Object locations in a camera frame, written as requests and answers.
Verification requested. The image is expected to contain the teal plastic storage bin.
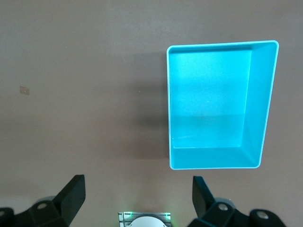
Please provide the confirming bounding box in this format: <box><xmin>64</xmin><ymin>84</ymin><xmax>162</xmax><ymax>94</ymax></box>
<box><xmin>166</xmin><ymin>40</ymin><xmax>280</xmax><ymax>171</ymax></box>

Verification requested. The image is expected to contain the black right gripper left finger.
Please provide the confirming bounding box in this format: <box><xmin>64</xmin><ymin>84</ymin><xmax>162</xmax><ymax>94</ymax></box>
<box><xmin>0</xmin><ymin>174</ymin><xmax>86</xmax><ymax>227</ymax></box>

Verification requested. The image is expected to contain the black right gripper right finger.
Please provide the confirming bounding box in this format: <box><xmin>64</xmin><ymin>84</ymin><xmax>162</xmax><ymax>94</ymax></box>
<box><xmin>189</xmin><ymin>175</ymin><xmax>288</xmax><ymax>227</ymax></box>

